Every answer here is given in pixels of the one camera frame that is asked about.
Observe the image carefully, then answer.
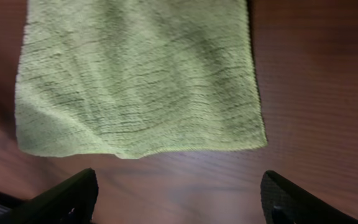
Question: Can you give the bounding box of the light green cloth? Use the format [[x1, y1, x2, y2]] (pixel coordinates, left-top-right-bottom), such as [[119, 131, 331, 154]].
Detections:
[[15, 0, 267, 159]]

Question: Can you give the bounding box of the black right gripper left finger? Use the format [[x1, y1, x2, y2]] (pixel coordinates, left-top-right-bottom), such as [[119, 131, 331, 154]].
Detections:
[[0, 168, 98, 224]]

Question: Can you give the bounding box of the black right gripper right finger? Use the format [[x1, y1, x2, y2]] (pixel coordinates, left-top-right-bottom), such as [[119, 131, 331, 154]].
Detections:
[[260, 170, 358, 224]]

